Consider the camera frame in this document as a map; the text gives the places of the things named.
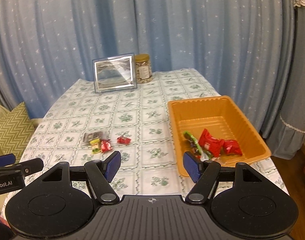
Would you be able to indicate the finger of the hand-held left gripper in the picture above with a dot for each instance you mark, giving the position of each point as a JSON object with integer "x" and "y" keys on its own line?
{"x": 3, "y": 160}
{"x": 32, "y": 165}

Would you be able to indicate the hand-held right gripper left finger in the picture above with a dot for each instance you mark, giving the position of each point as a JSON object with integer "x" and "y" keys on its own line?
{"x": 113, "y": 166}

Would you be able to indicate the small yellow green snack packet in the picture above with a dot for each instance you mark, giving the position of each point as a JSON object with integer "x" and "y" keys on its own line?
{"x": 95, "y": 145}

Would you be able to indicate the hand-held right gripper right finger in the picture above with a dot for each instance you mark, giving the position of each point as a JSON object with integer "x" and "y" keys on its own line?
{"x": 192, "y": 166}

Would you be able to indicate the large red snack packet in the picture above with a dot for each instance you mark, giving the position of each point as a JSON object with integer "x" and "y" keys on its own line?
{"x": 210, "y": 142}

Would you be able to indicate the long white green snack packet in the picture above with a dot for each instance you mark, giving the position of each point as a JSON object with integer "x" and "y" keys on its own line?
{"x": 191, "y": 136}

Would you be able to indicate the blue lace-trimmed cover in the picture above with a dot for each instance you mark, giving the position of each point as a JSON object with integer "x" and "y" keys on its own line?
{"x": 295, "y": 105}

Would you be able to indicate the green zigzag cushion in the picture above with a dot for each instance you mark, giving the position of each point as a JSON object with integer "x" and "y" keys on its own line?
{"x": 12, "y": 130}

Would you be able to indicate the blue star curtain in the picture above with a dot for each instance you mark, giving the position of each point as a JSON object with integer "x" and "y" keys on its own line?
{"x": 55, "y": 42}
{"x": 205, "y": 35}

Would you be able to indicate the clear jar of nuts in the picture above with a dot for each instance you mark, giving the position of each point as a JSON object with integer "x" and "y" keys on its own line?
{"x": 143, "y": 70}

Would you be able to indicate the small red snack packet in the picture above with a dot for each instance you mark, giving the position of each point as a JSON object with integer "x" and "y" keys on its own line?
{"x": 106, "y": 146}

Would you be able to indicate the orange plastic tray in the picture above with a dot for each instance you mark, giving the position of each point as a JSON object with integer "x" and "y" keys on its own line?
{"x": 217, "y": 115}

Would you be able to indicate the small red candy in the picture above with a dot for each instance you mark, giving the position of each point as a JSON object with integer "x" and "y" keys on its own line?
{"x": 123, "y": 140}

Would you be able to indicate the clear dark snack packet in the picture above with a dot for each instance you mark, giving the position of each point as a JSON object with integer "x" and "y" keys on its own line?
{"x": 92, "y": 136}

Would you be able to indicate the silver picture frame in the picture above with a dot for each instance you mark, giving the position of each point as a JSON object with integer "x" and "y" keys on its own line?
{"x": 115, "y": 72}

